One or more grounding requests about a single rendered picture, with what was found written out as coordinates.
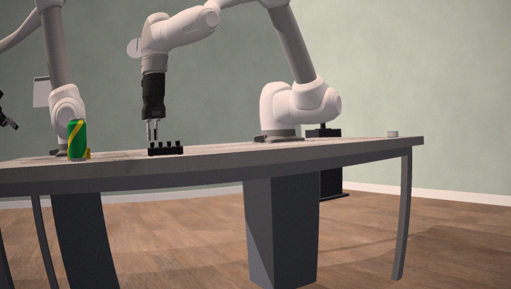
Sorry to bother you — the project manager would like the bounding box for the green drink can with yellow stripe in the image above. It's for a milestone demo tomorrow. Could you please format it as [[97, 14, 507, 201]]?
[[67, 118, 87, 162]]

